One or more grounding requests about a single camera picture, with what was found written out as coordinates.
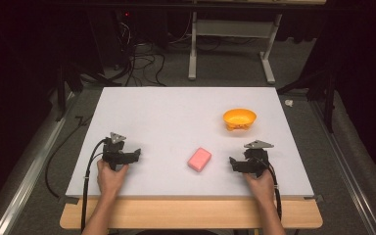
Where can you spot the orange plastic bowl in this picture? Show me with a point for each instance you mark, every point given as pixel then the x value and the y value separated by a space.
pixel 239 118

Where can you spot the white table board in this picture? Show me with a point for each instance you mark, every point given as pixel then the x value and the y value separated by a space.
pixel 176 130

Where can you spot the pink soap bar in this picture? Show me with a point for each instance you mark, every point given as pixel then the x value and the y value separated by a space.
pixel 199 159

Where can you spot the crumpled white paper scrap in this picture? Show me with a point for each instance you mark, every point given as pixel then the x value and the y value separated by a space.
pixel 289 103

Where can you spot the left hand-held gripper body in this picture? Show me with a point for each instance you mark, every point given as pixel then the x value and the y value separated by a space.
pixel 113 152

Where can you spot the black tripod stand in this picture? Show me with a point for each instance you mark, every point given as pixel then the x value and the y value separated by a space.
pixel 68 81
pixel 323 91

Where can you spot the person's right hand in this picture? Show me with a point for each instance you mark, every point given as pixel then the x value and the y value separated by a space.
pixel 260 187

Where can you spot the person's left hand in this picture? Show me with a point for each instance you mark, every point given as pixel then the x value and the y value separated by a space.
pixel 110 180

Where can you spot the aluminium floor rail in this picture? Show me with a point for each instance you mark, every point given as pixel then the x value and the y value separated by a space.
pixel 346 163
pixel 29 169

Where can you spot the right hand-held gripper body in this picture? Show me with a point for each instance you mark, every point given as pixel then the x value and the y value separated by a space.
pixel 256 160

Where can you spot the wooden table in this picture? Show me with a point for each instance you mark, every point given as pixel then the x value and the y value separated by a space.
pixel 189 213

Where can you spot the white metal desk frame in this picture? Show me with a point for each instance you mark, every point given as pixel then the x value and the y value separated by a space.
pixel 231 29

